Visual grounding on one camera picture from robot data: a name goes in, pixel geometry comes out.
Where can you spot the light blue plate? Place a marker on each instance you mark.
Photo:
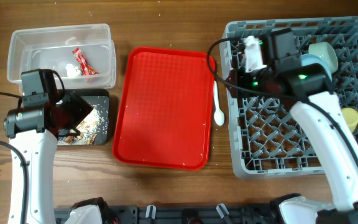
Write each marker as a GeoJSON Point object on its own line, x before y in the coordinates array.
{"type": "Point", "coordinates": [309, 59]}

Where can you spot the red serving tray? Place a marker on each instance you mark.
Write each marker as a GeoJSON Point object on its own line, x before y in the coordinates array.
{"type": "Point", "coordinates": [164, 118]}

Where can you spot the mint green bowl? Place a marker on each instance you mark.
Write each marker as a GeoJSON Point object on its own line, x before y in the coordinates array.
{"type": "Point", "coordinates": [326, 53]}

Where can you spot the yellow plastic cup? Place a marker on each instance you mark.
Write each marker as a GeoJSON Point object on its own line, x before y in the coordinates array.
{"type": "Point", "coordinates": [351, 117]}

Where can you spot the clear plastic bin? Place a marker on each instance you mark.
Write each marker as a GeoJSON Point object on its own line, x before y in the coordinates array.
{"type": "Point", "coordinates": [52, 47]}

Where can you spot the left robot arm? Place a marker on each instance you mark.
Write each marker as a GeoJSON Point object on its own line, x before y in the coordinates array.
{"type": "Point", "coordinates": [32, 176]}

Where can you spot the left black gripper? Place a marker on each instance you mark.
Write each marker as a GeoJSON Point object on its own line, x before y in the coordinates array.
{"type": "Point", "coordinates": [68, 112]}

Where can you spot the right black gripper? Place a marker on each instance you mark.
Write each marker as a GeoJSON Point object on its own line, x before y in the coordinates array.
{"type": "Point", "coordinates": [239, 79]}

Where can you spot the white crumpled tissue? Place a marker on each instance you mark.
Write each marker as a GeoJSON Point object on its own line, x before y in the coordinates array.
{"type": "Point", "coordinates": [73, 71]}

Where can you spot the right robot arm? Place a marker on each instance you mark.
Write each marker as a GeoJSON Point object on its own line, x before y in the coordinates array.
{"type": "Point", "coordinates": [306, 80]}

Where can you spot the grey dishwasher rack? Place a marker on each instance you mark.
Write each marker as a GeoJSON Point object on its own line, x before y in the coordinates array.
{"type": "Point", "coordinates": [265, 141]}

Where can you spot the red snack wrapper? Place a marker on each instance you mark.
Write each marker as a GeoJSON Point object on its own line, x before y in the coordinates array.
{"type": "Point", "coordinates": [85, 67]}

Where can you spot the black plastic bin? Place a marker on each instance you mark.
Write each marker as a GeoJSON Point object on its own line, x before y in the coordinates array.
{"type": "Point", "coordinates": [96, 97]}

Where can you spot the white plastic spoon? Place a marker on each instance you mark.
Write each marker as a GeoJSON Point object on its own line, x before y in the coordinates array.
{"type": "Point", "coordinates": [218, 115]}

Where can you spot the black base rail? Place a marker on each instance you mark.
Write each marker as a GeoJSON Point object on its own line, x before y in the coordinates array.
{"type": "Point", "coordinates": [247, 214]}

